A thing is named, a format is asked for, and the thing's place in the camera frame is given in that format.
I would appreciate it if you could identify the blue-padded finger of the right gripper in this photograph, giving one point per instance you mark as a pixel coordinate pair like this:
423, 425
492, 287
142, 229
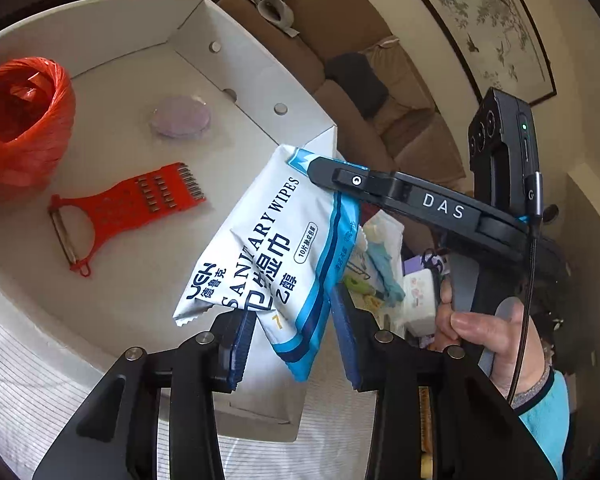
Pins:
367, 186

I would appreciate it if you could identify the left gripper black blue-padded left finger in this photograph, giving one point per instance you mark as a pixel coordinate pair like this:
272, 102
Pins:
113, 434

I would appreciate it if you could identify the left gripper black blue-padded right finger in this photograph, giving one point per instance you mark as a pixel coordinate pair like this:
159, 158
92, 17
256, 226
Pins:
476, 433

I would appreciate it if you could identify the sanitary wipes packet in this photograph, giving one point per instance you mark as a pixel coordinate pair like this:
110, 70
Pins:
279, 253

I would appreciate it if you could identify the red plastic grater peeler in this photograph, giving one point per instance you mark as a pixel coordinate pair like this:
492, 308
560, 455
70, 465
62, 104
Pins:
128, 205

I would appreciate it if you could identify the purple sponge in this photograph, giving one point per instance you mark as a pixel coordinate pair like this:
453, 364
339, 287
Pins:
180, 117

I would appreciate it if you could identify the red plastic twine ball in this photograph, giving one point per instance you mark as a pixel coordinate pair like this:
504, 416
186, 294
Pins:
37, 108

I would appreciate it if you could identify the blue sleeved forearm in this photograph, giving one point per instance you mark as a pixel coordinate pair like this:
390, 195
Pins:
544, 410

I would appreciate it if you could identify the person's right hand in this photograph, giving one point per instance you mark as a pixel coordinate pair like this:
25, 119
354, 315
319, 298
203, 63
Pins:
499, 336

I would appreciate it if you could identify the blue rubber glove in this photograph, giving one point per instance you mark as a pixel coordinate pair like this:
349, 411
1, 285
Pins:
382, 262

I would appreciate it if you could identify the black cushion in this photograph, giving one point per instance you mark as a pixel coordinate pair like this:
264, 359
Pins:
354, 75

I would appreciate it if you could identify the brown sofa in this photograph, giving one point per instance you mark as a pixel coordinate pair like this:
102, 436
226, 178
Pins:
408, 134

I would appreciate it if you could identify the framed ink painting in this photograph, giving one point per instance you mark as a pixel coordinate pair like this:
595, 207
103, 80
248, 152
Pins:
498, 45

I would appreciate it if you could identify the white neck massager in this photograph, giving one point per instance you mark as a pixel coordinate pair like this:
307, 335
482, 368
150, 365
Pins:
278, 14

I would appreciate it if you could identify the white box with black handle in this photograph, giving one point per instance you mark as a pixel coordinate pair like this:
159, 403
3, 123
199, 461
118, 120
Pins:
423, 275

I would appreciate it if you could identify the green handled knife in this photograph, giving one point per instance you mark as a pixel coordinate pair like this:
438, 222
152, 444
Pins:
361, 287

